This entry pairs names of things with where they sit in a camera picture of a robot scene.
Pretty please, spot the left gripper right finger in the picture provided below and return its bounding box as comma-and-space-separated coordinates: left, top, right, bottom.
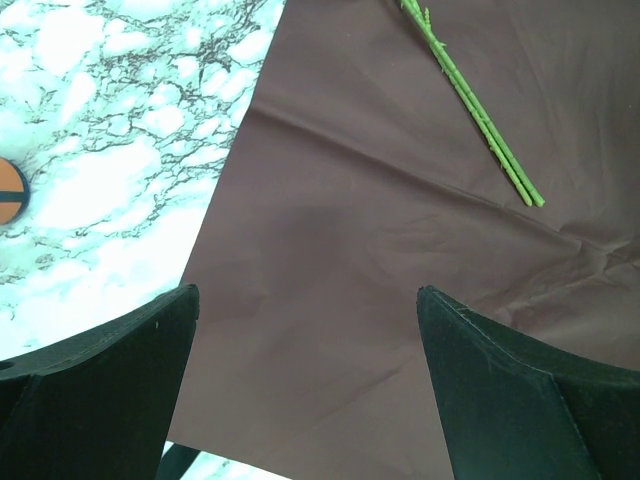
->
417, 286, 639, 479

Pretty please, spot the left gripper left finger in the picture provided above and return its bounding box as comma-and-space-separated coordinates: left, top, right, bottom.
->
1, 285, 200, 480

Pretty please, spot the small peach flower stem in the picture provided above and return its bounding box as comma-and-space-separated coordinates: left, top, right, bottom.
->
414, 4, 547, 207

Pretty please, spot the dark red wrapping paper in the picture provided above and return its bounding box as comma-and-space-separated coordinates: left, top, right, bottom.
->
169, 1, 639, 479

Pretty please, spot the orange spray bottle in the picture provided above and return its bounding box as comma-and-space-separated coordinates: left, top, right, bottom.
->
0, 158, 31, 225

